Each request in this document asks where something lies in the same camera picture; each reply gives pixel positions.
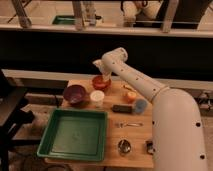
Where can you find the small metal cup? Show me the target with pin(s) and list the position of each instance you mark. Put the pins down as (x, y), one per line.
(124, 147)

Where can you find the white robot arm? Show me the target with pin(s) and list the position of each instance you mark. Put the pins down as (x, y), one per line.
(177, 130)

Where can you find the silver fork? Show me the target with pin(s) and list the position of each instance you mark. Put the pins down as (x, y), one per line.
(121, 125)

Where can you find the wooden table board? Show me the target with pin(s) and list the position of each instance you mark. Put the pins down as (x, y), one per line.
(137, 136)

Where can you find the purple bowl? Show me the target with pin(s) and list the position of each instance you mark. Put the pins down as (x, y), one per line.
(74, 94)

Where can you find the red bowl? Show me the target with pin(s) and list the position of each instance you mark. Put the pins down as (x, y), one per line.
(99, 84)

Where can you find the green plastic tray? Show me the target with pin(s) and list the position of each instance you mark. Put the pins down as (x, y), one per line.
(73, 134)

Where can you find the small black metal tin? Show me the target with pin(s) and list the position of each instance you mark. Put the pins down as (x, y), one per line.
(149, 147)

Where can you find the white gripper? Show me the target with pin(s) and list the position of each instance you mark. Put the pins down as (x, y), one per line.
(102, 68)

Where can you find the black rectangular block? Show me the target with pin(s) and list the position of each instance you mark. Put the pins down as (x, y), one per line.
(121, 109)

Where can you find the black chair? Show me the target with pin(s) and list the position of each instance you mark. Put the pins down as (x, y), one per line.
(12, 118)

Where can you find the white plastic cup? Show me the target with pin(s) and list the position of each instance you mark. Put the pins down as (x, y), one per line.
(97, 97)

